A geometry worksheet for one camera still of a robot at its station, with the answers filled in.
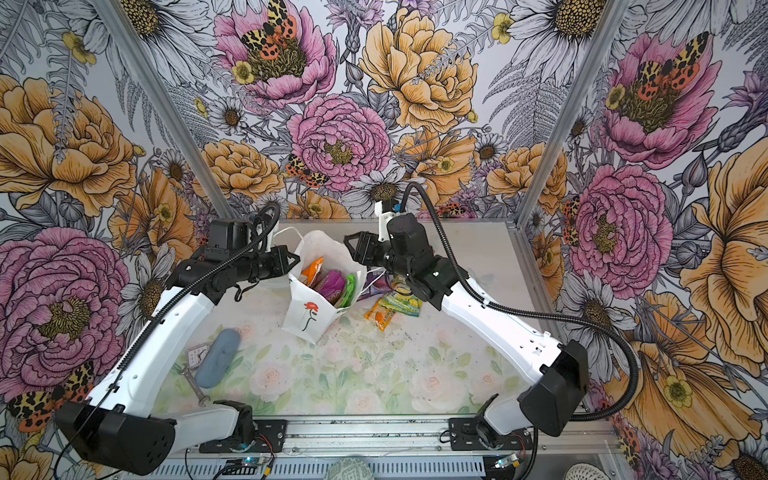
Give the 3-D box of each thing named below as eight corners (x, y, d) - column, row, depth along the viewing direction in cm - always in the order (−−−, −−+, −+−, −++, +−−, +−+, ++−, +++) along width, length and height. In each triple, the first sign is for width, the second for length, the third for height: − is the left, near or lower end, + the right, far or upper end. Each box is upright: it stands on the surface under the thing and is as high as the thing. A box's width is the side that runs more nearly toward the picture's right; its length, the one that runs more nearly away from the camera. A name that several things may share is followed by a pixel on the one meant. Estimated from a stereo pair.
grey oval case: (198, 388, 83) (191, 383, 80) (219, 334, 94) (213, 328, 91) (226, 388, 84) (219, 384, 80) (244, 334, 94) (239, 328, 91)
